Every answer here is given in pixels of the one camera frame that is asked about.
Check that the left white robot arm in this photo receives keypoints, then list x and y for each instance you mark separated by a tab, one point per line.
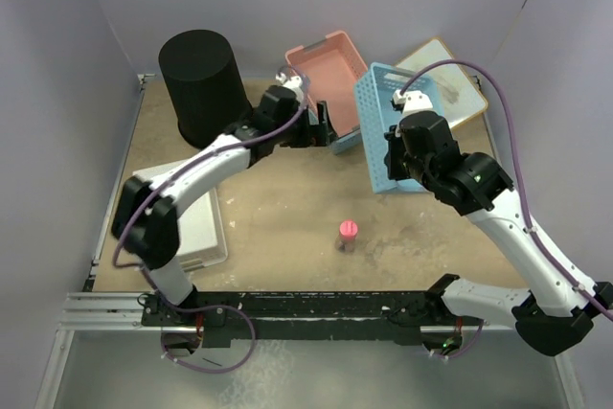
237	148

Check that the pink perforated plastic basket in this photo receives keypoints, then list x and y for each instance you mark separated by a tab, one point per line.
333	66

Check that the blue perforated plastic basket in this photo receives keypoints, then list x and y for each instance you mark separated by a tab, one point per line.
373	94

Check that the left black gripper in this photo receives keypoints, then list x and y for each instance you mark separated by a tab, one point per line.
313	135

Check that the aluminium table frame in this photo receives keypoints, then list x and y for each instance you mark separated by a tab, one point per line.
331	278

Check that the pink capped small bottle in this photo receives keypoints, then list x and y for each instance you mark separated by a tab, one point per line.
347	235

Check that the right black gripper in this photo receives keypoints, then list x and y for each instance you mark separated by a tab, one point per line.
395	140

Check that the small whiteboard with wooden frame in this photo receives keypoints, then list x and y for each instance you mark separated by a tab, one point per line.
461	97

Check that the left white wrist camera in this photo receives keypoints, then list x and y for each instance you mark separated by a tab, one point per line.
291	76

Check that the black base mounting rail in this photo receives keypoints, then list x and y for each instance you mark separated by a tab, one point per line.
393	316

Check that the large black plastic container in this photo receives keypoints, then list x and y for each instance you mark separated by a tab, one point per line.
205	87

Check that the white perforated plastic basket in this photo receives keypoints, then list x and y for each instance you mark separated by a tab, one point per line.
206	232

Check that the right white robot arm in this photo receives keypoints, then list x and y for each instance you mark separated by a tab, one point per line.
556	310

